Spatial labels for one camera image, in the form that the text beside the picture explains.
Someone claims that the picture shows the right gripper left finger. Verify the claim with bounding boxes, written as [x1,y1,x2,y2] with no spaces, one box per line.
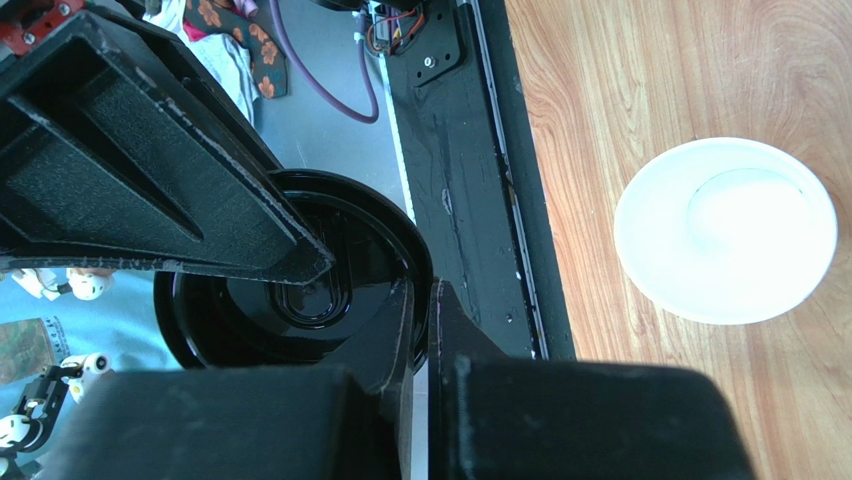
[1,9,334,285]

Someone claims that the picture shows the black coffee cup lid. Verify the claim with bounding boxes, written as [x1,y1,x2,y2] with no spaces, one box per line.
[153,170,432,369]

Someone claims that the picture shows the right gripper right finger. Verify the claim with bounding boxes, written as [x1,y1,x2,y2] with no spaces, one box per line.
[41,279,755,479]

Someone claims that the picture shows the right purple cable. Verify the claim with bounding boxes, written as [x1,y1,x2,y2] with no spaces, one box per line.
[268,0,381,125]

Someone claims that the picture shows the paper coffee cup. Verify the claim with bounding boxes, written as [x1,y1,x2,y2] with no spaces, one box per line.
[613,137,838,325]

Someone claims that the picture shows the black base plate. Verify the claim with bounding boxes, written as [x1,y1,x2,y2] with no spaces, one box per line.
[386,1,575,360]

